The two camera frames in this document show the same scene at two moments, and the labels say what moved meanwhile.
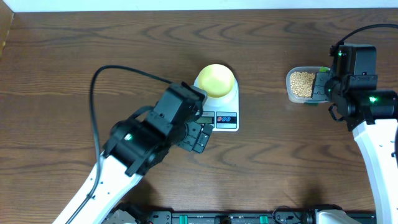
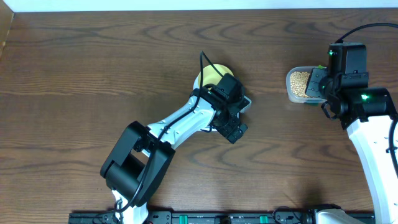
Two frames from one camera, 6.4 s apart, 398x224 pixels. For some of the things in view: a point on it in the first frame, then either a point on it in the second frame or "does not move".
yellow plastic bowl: [217, 79] does not move
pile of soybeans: [301, 83] does not move
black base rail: [129, 214] does not move
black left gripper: [189, 140] to [226, 132]
